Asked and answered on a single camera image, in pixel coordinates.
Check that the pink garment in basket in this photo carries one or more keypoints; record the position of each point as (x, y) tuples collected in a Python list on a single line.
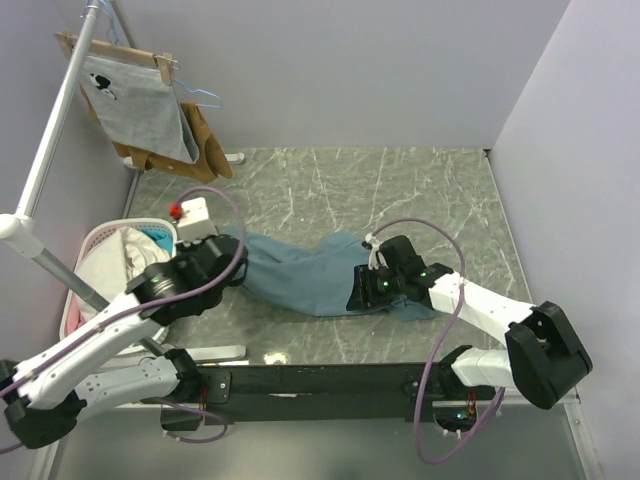
[(73, 319)]

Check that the wooden clip hanger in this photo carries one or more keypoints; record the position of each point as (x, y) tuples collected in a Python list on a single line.
[(163, 63)]

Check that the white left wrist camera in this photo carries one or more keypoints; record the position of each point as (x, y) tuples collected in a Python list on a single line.
[(192, 220)]

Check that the blue t shirt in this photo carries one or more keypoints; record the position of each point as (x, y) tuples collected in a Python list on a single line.
[(315, 282)]

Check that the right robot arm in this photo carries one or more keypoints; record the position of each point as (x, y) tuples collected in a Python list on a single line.
[(541, 354)]

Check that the teal garment in basket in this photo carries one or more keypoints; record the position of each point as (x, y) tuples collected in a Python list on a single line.
[(162, 238)]

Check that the white clothes rack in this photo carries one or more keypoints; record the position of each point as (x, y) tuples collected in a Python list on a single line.
[(58, 170)]

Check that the grey panda t shirt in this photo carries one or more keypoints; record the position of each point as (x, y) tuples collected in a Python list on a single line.
[(136, 109)]

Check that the aluminium rail frame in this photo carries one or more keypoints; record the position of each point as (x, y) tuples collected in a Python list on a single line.
[(371, 421)]

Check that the blue wire hanger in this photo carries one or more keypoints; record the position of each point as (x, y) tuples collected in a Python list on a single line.
[(117, 36)]

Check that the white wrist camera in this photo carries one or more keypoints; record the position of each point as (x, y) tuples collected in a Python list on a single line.
[(192, 220), (376, 259)]

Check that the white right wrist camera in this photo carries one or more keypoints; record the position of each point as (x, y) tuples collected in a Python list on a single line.
[(376, 259)]

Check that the black mounting beam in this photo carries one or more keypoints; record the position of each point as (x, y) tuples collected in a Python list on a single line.
[(306, 392)]

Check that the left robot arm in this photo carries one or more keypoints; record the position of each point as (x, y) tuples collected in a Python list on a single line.
[(47, 395)]

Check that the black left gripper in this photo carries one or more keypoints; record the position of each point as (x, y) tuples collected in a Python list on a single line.
[(188, 249)]

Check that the brown hanging shirt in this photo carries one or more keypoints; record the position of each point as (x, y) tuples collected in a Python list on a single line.
[(211, 164)]

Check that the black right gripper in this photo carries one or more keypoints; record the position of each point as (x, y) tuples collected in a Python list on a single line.
[(361, 298)]

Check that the white perforated laundry basket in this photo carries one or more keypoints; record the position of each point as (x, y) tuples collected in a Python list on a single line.
[(101, 233)]

